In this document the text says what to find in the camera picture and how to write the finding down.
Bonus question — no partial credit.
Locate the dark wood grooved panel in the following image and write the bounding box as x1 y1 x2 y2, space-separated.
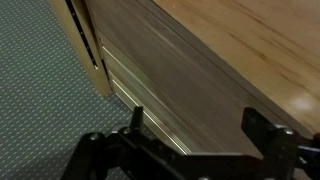
83 0 303 158

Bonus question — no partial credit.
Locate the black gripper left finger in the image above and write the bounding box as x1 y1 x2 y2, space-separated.
129 105 145 134

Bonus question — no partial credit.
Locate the light wooden bed frame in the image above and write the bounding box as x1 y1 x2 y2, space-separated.
134 0 320 136

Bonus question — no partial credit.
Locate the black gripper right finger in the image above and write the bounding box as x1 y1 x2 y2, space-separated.
241 106 278 158

